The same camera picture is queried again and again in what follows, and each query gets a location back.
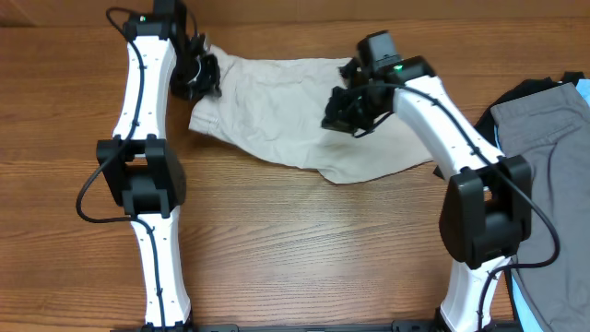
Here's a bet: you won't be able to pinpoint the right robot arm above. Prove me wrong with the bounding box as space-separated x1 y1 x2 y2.
321 31 532 331

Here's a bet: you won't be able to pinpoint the black garment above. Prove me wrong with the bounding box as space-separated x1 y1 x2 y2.
431 71 585 181

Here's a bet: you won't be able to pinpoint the beige shorts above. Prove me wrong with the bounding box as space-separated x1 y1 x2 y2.
189 45 431 184

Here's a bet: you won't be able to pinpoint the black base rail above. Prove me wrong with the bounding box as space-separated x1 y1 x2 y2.
110 318 522 332

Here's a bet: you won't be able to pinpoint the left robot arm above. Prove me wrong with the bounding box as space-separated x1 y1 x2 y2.
80 0 222 331

